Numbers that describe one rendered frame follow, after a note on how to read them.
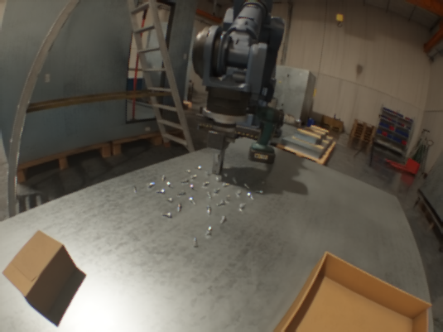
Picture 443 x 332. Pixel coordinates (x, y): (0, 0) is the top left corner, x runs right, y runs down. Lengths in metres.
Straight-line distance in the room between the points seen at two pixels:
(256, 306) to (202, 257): 0.13
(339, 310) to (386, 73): 11.59
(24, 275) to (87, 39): 2.24
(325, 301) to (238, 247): 0.21
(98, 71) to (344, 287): 2.47
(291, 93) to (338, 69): 5.05
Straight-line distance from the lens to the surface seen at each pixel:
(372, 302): 0.45
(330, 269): 0.40
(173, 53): 2.83
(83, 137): 2.41
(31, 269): 0.34
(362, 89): 11.36
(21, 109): 1.48
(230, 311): 0.32
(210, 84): 0.51
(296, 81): 7.23
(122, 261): 0.37
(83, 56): 2.33
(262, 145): 0.79
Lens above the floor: 0.94
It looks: 25 degrees down
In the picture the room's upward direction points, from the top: 9 degrees clockwise
